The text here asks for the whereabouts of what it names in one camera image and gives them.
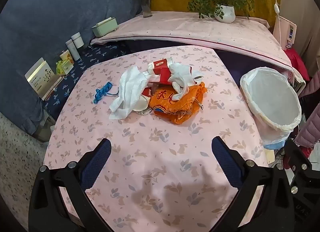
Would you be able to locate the grey blue blanket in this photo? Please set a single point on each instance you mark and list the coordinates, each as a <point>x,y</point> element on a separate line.
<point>50,9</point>

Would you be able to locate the white tissue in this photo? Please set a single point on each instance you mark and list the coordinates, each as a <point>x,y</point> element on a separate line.
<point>127,89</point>

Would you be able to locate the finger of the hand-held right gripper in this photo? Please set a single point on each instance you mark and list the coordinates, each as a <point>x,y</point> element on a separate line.
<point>300,164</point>

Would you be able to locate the white tumbler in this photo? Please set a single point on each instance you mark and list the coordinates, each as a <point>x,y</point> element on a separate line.
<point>73,50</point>
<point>77,40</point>

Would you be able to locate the pale green tissue box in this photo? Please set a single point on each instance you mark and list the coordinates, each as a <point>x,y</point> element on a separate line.
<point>105,27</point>

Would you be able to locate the red cloth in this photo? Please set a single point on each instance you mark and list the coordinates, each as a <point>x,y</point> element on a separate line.
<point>297,62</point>

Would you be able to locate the pink rabbit print tablecloth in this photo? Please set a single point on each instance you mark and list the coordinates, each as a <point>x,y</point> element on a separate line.
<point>155,134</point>

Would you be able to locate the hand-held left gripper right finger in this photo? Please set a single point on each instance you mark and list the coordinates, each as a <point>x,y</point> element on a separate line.
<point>226,164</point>

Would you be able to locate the pink electronic device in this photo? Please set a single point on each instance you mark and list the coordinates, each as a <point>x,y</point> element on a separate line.
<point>282,27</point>

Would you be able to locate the pink puffer jacket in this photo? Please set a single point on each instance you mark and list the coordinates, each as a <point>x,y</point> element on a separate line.
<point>312,122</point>

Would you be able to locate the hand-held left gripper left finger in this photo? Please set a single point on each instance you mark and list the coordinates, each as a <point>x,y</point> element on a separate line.
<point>96,162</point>

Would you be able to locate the white cotton glove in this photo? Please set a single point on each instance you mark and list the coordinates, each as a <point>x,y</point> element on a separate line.
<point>183,89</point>
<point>180,72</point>

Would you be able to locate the green snack packet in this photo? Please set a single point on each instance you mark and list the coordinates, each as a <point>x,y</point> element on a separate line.
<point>63,68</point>

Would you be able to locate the pink sheet with red stripe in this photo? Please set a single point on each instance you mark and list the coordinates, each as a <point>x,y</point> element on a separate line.
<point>187,29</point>

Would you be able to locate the white standing card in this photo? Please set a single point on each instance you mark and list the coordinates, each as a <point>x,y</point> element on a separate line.
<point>40,73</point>

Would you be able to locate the navy floral cloth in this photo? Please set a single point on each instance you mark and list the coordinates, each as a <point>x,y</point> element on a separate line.
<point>90,57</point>

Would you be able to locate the white paper bowl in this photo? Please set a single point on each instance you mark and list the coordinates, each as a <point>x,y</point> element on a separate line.
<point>141,104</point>

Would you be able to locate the orange plastic bag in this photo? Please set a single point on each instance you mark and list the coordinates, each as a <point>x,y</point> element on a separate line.
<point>165,99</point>

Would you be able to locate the trash bin with white liner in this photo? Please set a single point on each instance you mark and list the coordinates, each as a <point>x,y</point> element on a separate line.
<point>270,97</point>

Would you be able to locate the book with white cover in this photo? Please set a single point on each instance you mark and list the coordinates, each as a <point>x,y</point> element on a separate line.
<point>52,87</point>

